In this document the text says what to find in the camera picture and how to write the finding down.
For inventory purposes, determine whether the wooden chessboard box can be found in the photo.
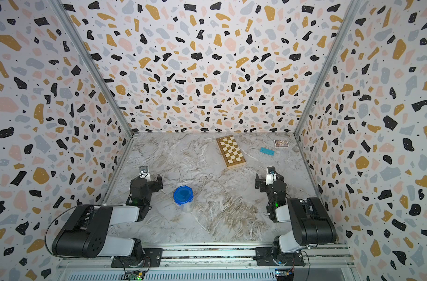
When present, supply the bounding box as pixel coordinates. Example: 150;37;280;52
216;135;246;169

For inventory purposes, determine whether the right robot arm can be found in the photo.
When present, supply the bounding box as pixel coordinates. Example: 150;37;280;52
255;172;337;266

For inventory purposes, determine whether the playing card box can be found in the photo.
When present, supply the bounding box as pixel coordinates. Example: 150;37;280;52
274;139;290;148

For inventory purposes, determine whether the blue container lid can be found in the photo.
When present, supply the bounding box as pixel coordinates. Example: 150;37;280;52
173;186;193;206

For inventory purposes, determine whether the teal rectangular block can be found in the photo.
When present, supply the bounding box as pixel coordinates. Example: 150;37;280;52
260;148;275;156

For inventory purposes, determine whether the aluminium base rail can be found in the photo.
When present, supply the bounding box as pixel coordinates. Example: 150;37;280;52
53;242;360;281

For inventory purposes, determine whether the clear plastic container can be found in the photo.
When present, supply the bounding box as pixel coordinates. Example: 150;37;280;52
179;203;193;213

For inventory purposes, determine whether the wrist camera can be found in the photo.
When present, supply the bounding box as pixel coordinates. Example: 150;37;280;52
266;166;277;186
138;166;151;181

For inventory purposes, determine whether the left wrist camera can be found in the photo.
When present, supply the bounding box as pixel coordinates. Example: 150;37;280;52
138;166;151;181

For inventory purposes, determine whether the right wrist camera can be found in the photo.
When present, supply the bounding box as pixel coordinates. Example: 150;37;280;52
266;166;277;186

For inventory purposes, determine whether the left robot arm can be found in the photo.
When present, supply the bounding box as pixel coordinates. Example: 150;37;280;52
51;174;163;269

